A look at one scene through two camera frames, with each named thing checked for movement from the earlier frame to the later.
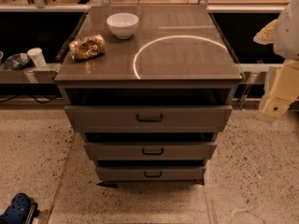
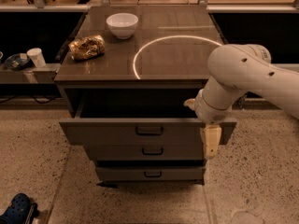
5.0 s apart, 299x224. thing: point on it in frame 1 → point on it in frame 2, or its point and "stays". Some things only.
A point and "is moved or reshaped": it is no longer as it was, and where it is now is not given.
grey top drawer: (149, 119) is moved or reshaped
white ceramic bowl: (122, 25) stays
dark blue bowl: (18, 62) stays
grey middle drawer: (150, 150) stays
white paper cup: (37, 56) stays
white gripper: (288, 35) → (207, 110)
